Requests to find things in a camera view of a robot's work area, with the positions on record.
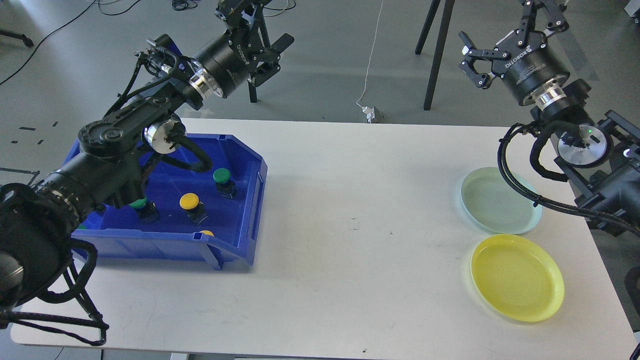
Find yellow push button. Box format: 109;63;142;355
179;193;208;225

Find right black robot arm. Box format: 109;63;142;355
459;0;640;236

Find yellow plate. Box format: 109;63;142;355
470;234;566;323

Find white cable on floor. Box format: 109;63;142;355
356;0;385;108

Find black tripod legs right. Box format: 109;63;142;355
414;0;455;111

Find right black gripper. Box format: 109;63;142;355
458;0;571;107

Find blue plastic bin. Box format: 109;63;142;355
72;133;268;271

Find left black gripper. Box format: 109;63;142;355
191;0;295;99

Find white power adapter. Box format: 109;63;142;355
361;105;386;124

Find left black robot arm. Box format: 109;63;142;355
1;0;294;346

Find green push button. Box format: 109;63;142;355
128;197;160;224
212;167;238;199

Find light green plate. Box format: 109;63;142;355
459;167;543;235

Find black cable on floor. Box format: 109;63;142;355
0;0;143;87

